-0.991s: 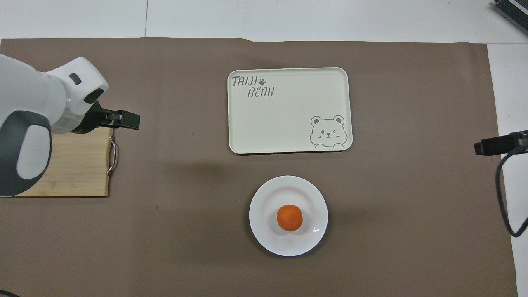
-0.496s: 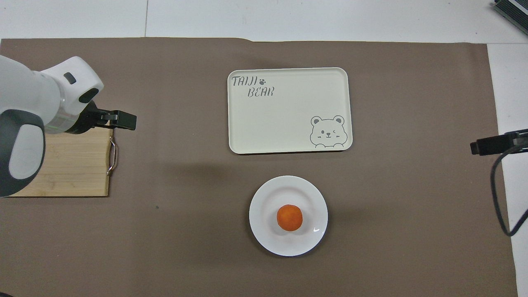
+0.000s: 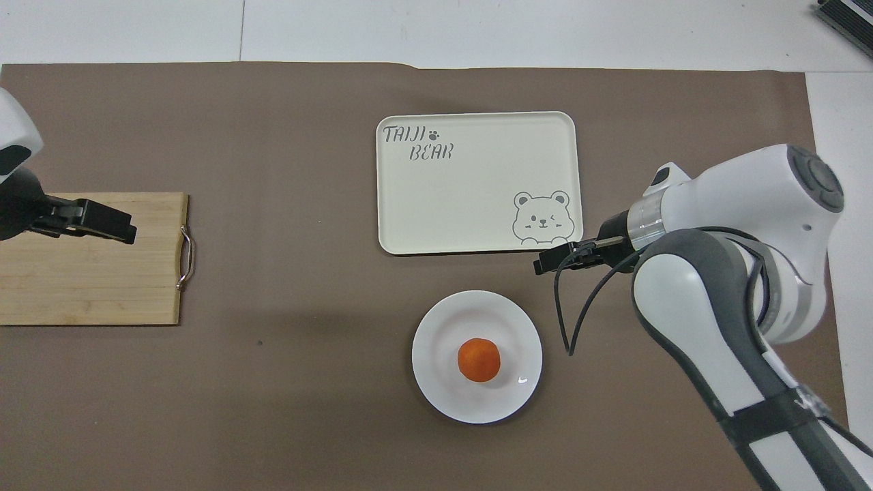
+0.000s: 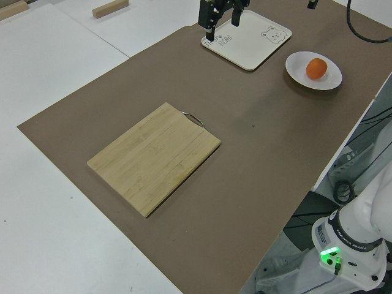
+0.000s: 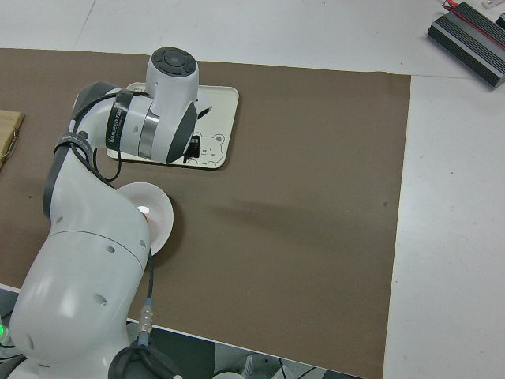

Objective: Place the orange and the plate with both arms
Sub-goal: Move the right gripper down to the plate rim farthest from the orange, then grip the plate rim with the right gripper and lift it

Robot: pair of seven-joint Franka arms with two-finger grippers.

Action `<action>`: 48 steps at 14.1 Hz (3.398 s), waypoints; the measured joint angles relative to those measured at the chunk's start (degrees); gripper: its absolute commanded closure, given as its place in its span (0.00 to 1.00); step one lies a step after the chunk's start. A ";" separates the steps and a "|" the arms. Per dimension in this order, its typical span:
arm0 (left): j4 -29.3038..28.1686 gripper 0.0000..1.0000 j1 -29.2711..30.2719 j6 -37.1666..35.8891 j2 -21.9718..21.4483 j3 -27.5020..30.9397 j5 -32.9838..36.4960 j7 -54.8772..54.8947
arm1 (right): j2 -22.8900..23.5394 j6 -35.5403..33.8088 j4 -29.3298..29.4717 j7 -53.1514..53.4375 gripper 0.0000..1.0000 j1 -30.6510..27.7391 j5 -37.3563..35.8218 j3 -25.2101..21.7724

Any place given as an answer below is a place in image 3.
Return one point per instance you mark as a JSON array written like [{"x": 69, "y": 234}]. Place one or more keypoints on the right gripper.
[{"x": 616, "y": 235}]

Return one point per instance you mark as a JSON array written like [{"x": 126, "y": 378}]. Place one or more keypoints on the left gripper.
[{"x": 20, "y": 204}]

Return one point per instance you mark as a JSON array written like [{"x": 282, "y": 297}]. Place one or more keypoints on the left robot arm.
[{"x": 12, "y": 126}]

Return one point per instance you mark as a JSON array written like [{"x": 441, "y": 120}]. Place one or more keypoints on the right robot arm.
[{"x": 743, "y": 204}]

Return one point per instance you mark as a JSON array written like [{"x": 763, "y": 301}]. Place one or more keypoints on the orange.
[{"x": 479, "y": 359}]

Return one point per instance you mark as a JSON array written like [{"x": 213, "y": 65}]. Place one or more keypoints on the white round plate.
[{"x": 443, "y": 382}]

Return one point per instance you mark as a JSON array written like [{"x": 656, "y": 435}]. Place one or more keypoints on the wooden cutting board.
[{"x": 89, "y": 273}]

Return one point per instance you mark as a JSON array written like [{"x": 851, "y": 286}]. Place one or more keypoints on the cream tray with bear print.
[{"x": 470, "y": 184}]

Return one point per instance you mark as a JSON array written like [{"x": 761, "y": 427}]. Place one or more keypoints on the dark device at corner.
[{"x": 849, "y": 17}]

